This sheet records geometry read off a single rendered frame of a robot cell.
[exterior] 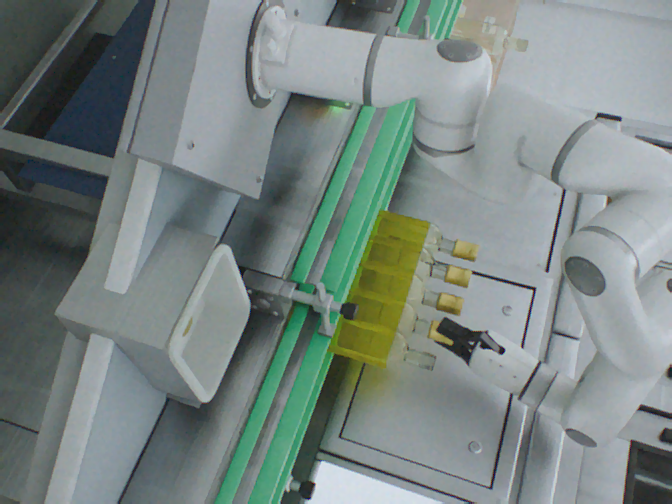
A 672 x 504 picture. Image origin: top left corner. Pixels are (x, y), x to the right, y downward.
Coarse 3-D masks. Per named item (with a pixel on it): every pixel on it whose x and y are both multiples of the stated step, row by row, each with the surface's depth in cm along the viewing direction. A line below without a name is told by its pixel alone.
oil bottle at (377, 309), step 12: (348, 300) 119; (360, 300) 119; (372, 300) 119; (384, 300) 119; (396, 300) 119; (360, 312) 118; (372, 312) 118; (384, 312) 118; (396, 312) 118; (408, 312) 118; (384, 324) 117; (396, 324) 116; (408, 324) 117; (408, 336) 119
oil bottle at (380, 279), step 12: (360, 264) 123; (372, 264) 123; (360, 276) 122; (372, 276) 121; (384, 276) 121; (396, 276) 121; (408, 276) 121; (360, 288) 121; (372, 288) 121; (384, 288) 120; (396, 288) 120; (408, 288) 120; (420, 288) 120; (408, 300) 119; (420, 300) 120
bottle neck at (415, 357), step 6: (408, 348) 116; (414, 348) 116; (408, 354) 115; (414, 354) 115; (420, 354) 115; (426, 354) 115; (432, 354) 115; (408, 360) 115; (414, 360) 115; (420, 360) 115; (426, 360) 114; (432, 360) 114; (420, 366) 115; (426, 366) 115; (432, 366) 114
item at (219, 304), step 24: (216, 264) 89; (216, 288) 104; (240, 288) 102; (192, 312) 86; (216, 312) 108; (240, 312) 108; (192, 336) 106; (216, 336) 106; (240, 336) 107; (192, 360) 104; (216, 360) 104; (192, 384) 93; (216, 384) 103
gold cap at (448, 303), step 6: (444, 294) 120; (450, 294) 121; (438, 300) 120; (444, 300) 120; (450, 300) 119; (456, 300) 119; (462, 300) 119; (438, 306) 120; (444, 306) 120; (450, 306) 119; (456, 306) 119; (462, 306) 119; (450, 312) 120; (456, 312) 119
